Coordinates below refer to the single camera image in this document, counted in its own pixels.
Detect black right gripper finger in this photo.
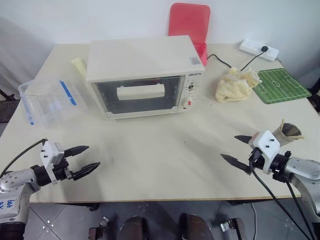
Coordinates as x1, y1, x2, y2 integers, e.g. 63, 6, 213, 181
220, 153, 253, 175
233, 134, 254, 146

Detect white power strip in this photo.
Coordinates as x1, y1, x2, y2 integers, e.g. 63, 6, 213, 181
238, 38, 280, 63

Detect green soccer field mat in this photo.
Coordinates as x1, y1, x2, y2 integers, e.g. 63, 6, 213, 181
251, 67, 313, 105

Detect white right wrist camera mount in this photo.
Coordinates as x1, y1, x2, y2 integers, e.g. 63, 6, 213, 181
249, 129, 281, 175

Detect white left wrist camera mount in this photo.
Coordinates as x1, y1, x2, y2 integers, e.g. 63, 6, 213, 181
39, 140, 66, 185

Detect cream toaster oven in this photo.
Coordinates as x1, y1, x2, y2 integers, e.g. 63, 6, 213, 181
85, 34, 206, 121

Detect white knob with red mark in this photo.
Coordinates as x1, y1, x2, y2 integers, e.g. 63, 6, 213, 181
182, 96, 195, 108

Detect crumpled yellow towel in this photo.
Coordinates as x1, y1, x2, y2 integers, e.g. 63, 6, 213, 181
215, 66, 263, 104

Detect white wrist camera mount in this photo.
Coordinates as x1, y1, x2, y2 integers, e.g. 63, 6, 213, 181
39, 140, 66, 185
249, 129, 281, 175

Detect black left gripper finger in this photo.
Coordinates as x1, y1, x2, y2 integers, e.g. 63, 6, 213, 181
71, 161, 102, 180
63, 145, 90, 159

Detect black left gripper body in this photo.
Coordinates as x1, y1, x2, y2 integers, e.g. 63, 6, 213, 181
53, 157, 76, 181

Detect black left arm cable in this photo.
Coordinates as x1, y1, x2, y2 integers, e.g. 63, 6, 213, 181
0, 138, 48, 176

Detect dark rounded shape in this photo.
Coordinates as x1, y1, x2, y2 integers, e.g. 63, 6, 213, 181
178, 212, 209, 240
119, 215, 149, 240

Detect pale yellow blurry object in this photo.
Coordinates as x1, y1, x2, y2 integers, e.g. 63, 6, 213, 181
70, 57, 88, 76

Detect clear plastic box, blue clips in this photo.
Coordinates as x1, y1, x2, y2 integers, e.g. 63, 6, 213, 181
17, 79, 86, 130

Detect black power cord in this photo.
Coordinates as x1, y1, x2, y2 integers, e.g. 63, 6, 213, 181
206, 45, 270, 73

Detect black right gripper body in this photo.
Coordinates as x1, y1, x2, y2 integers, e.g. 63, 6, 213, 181
247, 147, 266, 173

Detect dark table foot with caster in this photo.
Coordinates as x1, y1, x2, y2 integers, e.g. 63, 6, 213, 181
219, 217, 248, 240
88, 216, 111, 240

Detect glass oven door with handle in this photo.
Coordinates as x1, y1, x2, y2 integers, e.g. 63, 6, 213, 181
91, 74, 185, 119

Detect white floor cable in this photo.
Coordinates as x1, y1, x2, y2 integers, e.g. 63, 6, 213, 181
250, 202, 259, 240

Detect red plastic box with lid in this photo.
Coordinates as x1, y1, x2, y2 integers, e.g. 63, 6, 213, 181
167, 2, 211, 67

